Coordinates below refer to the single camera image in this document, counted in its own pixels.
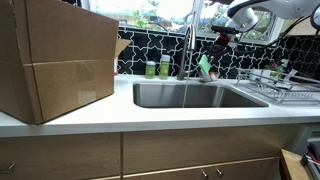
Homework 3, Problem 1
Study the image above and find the water stream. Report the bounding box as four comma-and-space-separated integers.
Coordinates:
182, 49, 191, 108

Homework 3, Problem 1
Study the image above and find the wooden cabinet drawer front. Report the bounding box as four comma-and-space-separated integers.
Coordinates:
122, 124, 301, 176

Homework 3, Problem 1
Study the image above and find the window with white frame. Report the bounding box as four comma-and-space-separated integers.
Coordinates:
79, 0, 284, 44

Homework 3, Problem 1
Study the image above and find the green sponge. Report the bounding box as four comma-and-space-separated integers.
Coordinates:
197, 54, 212, 75

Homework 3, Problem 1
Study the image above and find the stainless steel sink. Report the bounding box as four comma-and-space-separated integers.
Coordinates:
132, 82, 270, 109

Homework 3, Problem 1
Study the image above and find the brown cardboard box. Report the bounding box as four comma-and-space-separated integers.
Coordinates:
0, 0, 132, 125

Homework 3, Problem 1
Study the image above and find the steel wire dish rack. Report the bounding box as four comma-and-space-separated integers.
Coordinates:
234, 68, 320, 104

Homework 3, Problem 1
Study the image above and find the wooden cabinet door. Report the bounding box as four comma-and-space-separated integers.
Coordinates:
0, 133, 122, 180

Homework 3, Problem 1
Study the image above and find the tall green bottle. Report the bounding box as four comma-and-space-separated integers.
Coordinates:
158, 54, 171, 80

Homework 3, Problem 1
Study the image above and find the small green bottle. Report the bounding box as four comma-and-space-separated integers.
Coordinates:
145, 60, 157, 80

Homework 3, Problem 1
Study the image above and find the pink flower potted plant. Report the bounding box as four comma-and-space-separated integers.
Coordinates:
249, 61, 281, 83

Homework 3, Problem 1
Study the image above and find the steel gooseneck faucet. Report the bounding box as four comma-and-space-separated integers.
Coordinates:
176, 23, 209, 83

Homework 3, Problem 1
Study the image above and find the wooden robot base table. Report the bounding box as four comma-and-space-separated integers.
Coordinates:
279, 148, 311, 180

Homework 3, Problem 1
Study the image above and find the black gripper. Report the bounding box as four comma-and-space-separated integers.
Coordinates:
208, 32, 234, 63

